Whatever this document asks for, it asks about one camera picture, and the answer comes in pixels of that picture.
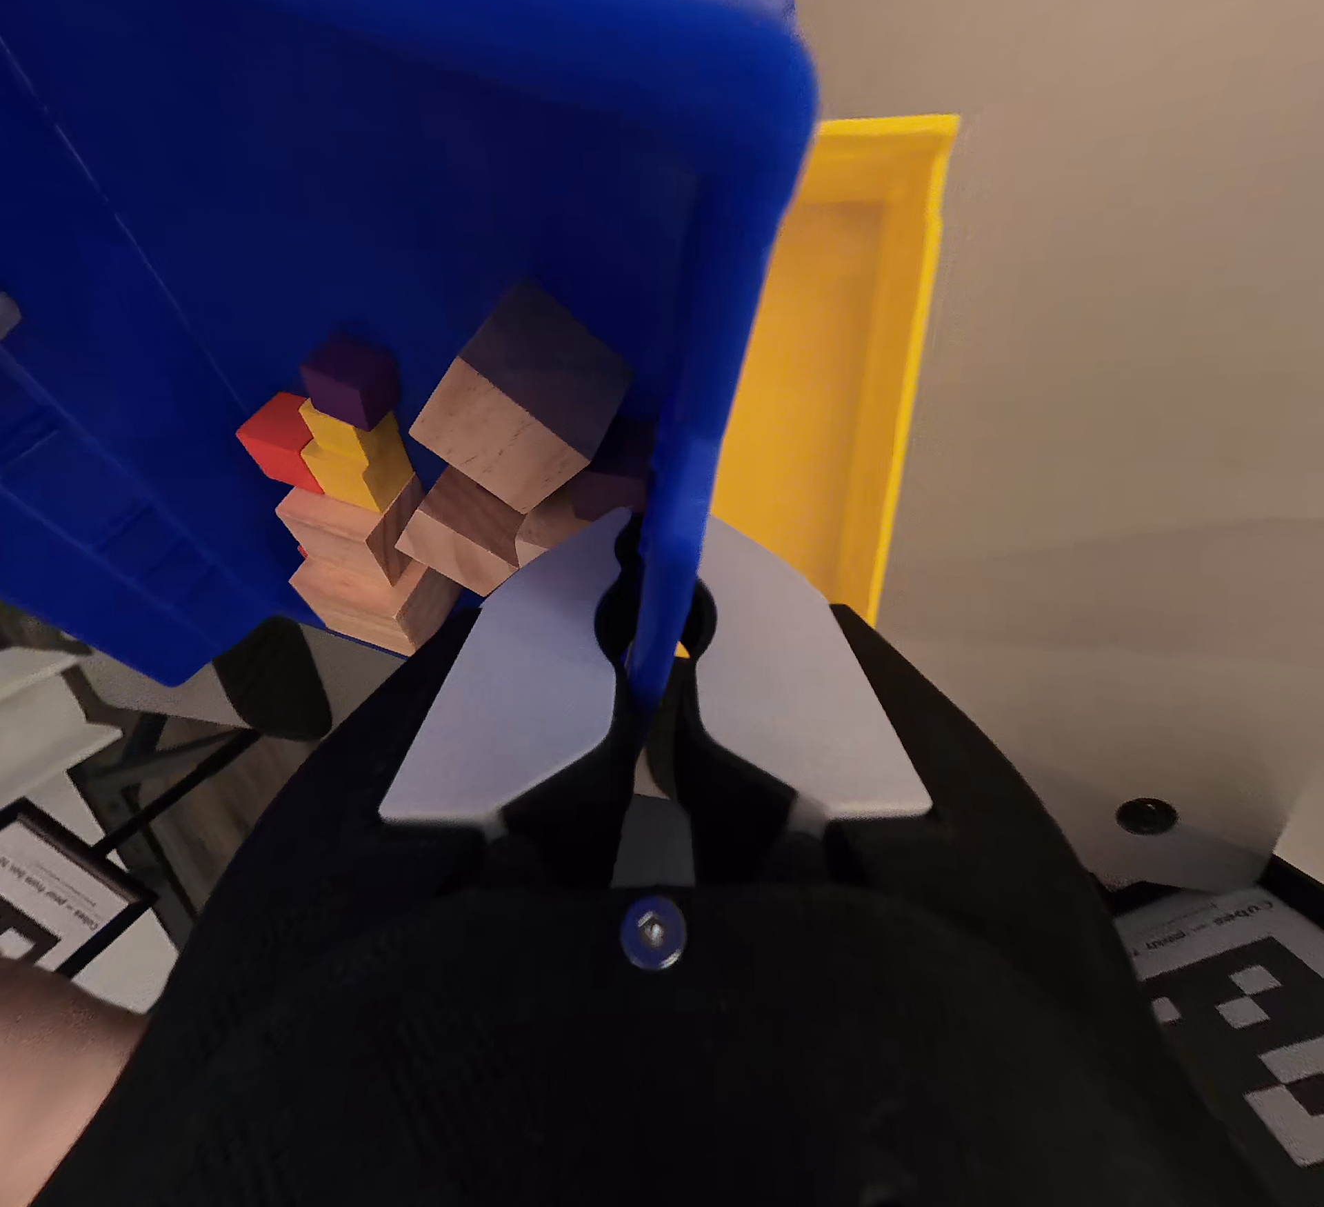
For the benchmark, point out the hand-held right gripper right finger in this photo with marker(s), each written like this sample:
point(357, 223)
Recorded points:
point(807, 711)

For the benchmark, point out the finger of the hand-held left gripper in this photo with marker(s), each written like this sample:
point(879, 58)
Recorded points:
point(6, 315)

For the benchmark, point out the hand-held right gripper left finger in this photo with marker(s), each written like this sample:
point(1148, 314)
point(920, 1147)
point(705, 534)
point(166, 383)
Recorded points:
point(517, 700)

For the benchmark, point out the yellow plastic box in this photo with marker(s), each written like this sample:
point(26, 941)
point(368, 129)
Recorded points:
point(828, 348)

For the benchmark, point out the blue plastic box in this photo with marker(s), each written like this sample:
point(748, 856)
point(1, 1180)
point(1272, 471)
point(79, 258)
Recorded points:
point(361, 141)

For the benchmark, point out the person's left forearm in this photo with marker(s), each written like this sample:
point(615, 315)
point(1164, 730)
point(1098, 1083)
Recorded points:
point(41, 1072)

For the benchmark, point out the black round knob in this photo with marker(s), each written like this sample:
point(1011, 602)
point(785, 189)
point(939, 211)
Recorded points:
point(1146, 816)

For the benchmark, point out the printed marker sheet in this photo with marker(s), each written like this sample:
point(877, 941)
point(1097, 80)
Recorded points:
point(1221, 927)

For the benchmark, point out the small black framed sign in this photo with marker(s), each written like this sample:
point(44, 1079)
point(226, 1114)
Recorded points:
point(62, 897)

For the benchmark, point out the white metal frame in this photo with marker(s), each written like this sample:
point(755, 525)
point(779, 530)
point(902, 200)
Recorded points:
point(41, 732)

